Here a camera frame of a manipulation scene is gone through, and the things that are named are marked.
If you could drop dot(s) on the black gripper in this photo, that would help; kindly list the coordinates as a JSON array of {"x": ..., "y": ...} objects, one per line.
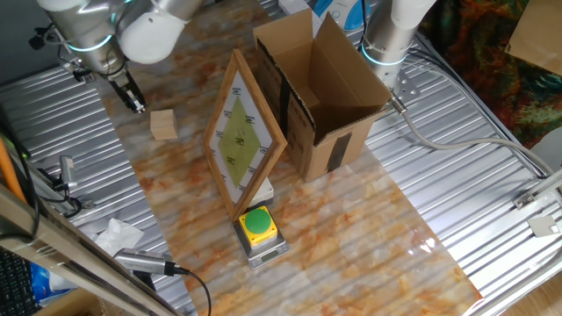
[{"x": 125, "y": 90}]

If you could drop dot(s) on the light wooden block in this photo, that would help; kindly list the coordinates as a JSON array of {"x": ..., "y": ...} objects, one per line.
[{"x": 163, "y": 124}]

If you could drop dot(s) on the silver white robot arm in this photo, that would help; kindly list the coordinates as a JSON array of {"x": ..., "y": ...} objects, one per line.
[{"x": 145, "y": 35}]

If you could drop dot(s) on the white rounded object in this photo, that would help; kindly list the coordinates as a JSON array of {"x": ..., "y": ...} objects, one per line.
[{"x": 551, "y": 149}]

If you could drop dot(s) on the crumpled white tissue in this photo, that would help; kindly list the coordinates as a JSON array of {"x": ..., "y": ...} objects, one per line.
[{"x": 118, "y": 237}]

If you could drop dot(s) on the orange pole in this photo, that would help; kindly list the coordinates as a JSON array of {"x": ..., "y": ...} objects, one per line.
[{"x": 9, "y": 171}]

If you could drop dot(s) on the red emergency stop button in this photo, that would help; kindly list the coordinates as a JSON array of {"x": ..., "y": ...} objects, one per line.
[{"x": 264, "y": 193}]

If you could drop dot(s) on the yellow box green button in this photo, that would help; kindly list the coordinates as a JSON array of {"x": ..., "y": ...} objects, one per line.
[{"x": 257, "y": 221}]

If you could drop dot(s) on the open cardboard box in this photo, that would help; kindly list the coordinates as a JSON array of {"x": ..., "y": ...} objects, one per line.
[{"x": 316, "y": 158}]

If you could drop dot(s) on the blue tissue pack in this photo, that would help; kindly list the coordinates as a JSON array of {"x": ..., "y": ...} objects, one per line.
[{"x": 39, "y": 285}]

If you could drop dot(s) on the brown box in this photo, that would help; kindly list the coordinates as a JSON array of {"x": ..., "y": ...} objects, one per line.
[{"x": 70, "y": 305}]

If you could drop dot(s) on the black keyboard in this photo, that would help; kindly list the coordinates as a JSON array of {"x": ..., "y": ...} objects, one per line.
[{"x": 15, "y": 285}]

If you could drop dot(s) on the blue white device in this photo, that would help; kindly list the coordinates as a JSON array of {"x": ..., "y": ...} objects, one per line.
[{"x": 347, "y": 13}]

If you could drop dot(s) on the orange marble pattern mat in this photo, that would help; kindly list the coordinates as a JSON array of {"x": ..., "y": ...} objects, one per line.
[{"x": 351, "y": 246}]

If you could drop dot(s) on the colourful patterned cloth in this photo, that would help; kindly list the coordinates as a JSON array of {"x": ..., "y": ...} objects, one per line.
[{"x": 483, "y": 66}]

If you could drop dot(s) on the brown cardboard sheet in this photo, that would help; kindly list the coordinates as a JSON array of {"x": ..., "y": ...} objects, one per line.
[{"x": 540, "y": 35}]

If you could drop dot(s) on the square grey plate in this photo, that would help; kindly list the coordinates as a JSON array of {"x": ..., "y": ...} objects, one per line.
[{"x": 544, "y": 226}]

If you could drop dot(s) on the aluminium pole with bracket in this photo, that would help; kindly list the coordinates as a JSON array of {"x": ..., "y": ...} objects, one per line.
[{"x": 90, "y": 79}]

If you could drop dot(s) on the small silver camera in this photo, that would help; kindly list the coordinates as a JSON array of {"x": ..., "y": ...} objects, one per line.
[{"x": 67, "y": 169}]

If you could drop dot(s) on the wooden picture frame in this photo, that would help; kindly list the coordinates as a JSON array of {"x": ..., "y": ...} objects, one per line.
[{"x": 239, "y": 149}]

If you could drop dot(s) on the aluminium camera rail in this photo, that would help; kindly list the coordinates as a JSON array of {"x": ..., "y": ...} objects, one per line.
[{"x": 48, "y": 188}]

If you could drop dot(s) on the large grey camera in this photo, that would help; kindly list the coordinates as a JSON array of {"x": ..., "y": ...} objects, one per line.
[{"x": 140, "y": 261}]

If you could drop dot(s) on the aluminium frame beam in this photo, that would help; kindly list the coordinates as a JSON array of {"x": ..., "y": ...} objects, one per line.
[{"x": 66, "y": 254}]

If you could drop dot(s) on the black camera stand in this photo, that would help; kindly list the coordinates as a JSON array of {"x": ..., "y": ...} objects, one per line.
[{"x": 145, "y": 281}]

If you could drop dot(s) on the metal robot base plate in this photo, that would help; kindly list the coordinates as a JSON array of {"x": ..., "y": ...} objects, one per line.
[{"x": 406, "y": 88}]

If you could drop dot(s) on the aluminium profile with bracket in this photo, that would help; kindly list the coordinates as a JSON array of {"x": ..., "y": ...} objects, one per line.
[{"x": 524, "y": 200}]

